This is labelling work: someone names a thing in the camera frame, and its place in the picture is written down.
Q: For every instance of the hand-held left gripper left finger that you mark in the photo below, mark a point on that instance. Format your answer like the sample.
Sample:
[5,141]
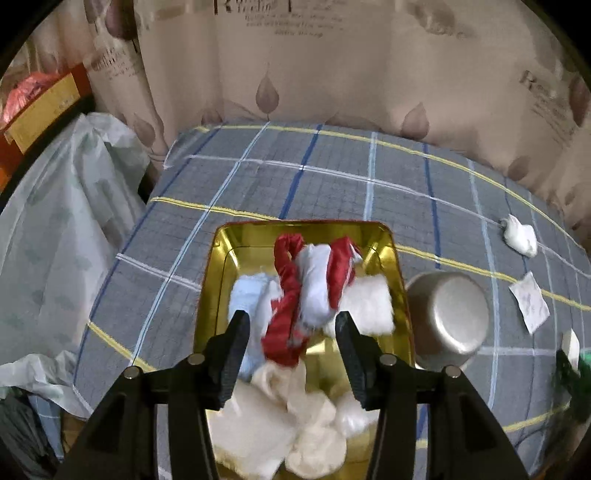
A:
[235,350]

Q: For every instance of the flat white packet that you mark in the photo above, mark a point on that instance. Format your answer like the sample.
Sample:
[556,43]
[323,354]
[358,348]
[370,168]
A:
[530,302]

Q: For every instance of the cream soft cloth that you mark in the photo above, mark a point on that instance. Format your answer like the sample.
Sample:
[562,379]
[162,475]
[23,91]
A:
[311,429]

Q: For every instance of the grey plaid bed sheet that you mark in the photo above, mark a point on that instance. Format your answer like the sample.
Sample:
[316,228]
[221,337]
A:
[323,184]

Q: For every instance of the metal bowl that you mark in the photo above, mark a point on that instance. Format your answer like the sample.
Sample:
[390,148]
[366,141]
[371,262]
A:
[448,318]

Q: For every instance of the beige leaf print curtain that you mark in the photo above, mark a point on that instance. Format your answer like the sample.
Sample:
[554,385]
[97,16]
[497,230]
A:
[346,69]

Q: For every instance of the white towel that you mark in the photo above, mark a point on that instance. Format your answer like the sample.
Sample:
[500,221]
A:
[249,424]

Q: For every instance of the light blue towel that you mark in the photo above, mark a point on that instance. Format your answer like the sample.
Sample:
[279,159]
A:
[244,293]

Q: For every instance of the dark green cloth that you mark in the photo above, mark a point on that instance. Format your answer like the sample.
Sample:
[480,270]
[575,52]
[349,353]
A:
[572,381]

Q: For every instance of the white fluffy square pad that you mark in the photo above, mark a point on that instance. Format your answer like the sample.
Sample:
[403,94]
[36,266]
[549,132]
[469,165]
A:
[369,302]

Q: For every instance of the red and white cloth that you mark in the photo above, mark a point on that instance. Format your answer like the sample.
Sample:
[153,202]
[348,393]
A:
[286,318]

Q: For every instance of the red box with yellow label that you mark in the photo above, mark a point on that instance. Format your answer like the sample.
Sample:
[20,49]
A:
[46,110]

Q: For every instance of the translucent white plastic cover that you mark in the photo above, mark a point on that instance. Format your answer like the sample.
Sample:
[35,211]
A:
[60,240]

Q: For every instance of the small white fluffy cloth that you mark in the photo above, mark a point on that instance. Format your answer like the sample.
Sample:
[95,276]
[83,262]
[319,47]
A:
[353,413]

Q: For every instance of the white crumpled soft cloth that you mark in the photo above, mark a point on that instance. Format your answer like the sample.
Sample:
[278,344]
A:
[519,235]

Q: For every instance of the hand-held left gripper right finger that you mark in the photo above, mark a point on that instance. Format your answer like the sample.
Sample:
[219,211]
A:
[347,355]

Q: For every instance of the gold tray with red rim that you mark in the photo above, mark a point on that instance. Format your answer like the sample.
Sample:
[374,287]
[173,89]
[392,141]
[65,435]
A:
[217,286]

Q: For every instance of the red plastic bag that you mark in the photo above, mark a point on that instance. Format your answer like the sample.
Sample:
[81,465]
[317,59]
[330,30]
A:
[25,94]

